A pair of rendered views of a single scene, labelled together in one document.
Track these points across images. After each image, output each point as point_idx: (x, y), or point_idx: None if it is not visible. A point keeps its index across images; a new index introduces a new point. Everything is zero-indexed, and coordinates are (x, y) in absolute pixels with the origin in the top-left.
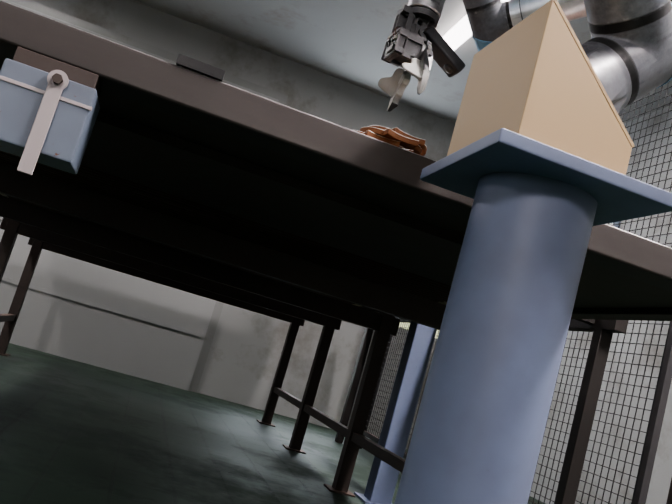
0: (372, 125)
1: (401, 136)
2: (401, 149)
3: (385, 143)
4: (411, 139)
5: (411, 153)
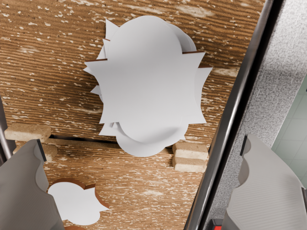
0: (164, 140)
1: (200, 97)
2: (288, 110)
3: (282, 124)
4: (204, 80)
5: (292, 101)
